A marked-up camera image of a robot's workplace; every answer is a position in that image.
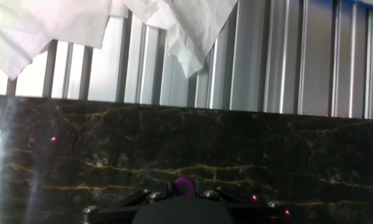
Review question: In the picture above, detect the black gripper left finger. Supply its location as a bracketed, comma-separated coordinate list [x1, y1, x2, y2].
[82, 183, 174, 224]

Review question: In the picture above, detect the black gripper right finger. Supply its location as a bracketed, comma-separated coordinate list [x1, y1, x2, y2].
[196, 183, 285, 224]

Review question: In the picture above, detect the small purple Hanoi ring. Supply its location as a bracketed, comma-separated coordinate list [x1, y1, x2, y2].
[172, 177, 197, 197]

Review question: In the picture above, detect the black marble pattern mat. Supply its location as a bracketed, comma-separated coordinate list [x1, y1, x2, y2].
[0, 93, 373, 224]

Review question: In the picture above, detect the large crumpled white tissue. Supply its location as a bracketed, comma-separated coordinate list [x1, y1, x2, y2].
[0, 0, 112, 80]

